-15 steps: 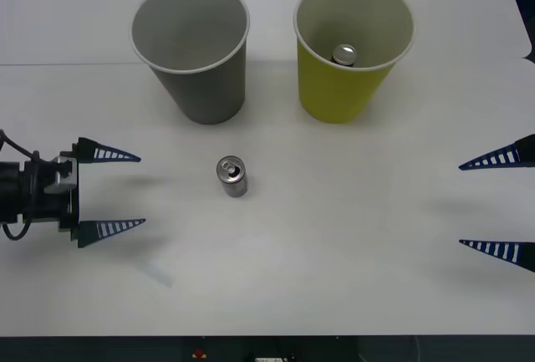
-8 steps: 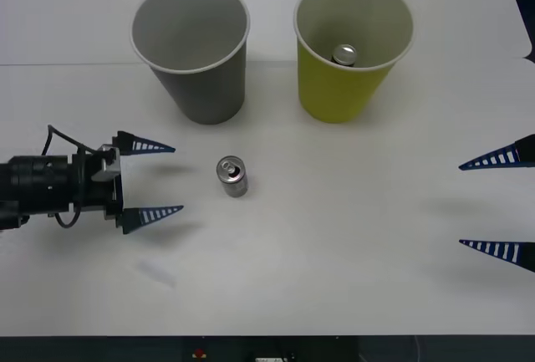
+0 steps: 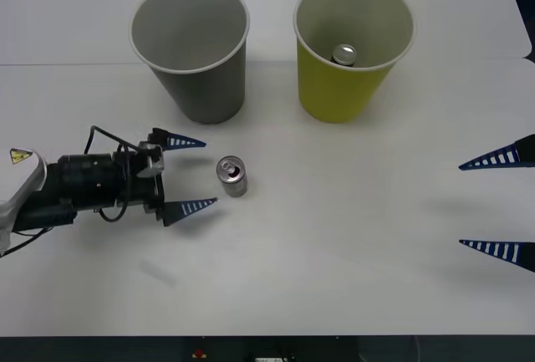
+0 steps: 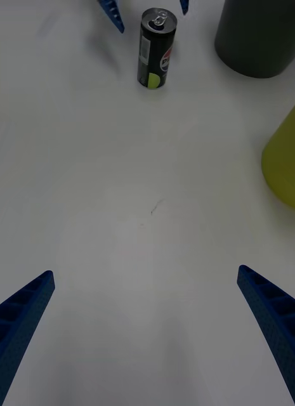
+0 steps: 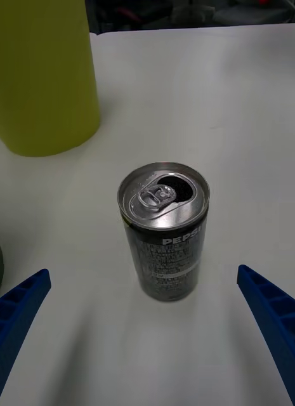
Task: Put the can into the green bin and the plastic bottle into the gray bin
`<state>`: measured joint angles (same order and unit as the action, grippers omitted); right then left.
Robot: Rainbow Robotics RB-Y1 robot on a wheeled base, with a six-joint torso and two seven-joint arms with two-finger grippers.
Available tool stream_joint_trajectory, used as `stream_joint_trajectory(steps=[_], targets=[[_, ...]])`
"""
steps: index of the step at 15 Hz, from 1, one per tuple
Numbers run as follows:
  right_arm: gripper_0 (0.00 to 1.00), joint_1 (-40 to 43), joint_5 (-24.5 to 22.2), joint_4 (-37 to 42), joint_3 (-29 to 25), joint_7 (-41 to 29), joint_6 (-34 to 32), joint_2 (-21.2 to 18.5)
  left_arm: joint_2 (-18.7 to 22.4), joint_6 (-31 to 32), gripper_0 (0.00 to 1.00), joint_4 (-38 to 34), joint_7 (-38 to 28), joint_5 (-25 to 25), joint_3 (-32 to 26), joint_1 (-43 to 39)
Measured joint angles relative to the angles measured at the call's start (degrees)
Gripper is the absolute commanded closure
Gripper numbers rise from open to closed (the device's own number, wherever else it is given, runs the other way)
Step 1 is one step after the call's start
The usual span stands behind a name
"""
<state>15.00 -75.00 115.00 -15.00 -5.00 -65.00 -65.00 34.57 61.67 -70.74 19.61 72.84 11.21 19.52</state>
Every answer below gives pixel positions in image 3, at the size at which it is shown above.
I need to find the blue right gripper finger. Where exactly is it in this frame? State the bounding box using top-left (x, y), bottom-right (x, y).
top-left (458, 238), bottom-right (535, 273)
top-left (457, 133), bottom-right (535, 171)

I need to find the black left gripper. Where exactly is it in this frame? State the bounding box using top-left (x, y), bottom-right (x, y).
top-left (112, 127), bottom-right (219, 228)

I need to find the silver drink can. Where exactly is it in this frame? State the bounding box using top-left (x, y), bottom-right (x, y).
top-left (215, 155), bottom-right (248, 199)

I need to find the grey plastic waste bin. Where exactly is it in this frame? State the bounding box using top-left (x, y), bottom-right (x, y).
top-left (129, 0), bottom-right (251, 125)

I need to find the yellow-green plastic waste bin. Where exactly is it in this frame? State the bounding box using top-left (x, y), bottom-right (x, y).
top-left (293, 0), bottom-right (415, 125)

